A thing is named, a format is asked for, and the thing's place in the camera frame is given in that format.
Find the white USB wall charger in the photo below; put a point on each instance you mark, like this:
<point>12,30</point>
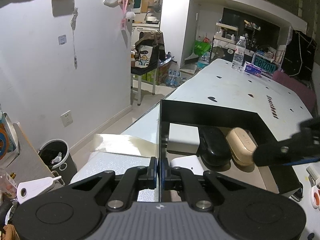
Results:
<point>190,162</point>

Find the white metal shelf rack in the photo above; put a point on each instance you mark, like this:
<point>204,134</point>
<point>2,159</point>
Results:
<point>225,37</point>

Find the pink chair back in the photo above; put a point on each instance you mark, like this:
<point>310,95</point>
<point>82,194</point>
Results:
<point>305,94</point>

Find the wall light switch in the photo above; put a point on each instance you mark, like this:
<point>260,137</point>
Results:
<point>62,39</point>

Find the black storage box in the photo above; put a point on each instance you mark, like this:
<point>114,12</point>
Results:
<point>196,114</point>

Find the white orange scissors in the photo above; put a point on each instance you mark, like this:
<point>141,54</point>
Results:
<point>314,197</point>

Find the black trash bin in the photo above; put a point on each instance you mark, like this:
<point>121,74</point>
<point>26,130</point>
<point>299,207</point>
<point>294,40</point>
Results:
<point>56,155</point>

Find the beige oval earbuds case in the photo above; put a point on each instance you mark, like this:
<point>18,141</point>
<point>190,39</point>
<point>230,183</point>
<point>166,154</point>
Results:
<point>242,146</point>

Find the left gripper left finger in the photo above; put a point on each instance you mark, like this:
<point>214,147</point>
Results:
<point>148,175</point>

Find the white square power adapter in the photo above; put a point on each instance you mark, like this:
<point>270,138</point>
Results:
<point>183,139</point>

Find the chair with hanging bag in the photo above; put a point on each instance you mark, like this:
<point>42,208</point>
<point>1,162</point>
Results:
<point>150,50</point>

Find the teal POIZON box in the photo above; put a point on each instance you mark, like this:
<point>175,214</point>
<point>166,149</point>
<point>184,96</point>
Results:
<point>268,66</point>

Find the white wall socket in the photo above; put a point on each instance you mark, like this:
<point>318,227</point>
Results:
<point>66,118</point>

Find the green shopping bag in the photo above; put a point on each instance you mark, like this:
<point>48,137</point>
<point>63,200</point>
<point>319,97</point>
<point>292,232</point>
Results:
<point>201,48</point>

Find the purple tissue pack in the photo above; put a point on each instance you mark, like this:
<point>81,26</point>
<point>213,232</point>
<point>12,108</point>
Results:
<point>251,69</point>

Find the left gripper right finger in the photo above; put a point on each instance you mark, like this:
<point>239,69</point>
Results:
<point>169,179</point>

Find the clear plastic water bottle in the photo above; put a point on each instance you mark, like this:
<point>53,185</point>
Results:
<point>239,54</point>

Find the black oval earbuds case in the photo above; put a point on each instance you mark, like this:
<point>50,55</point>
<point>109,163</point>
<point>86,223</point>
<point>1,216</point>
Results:
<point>213,148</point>

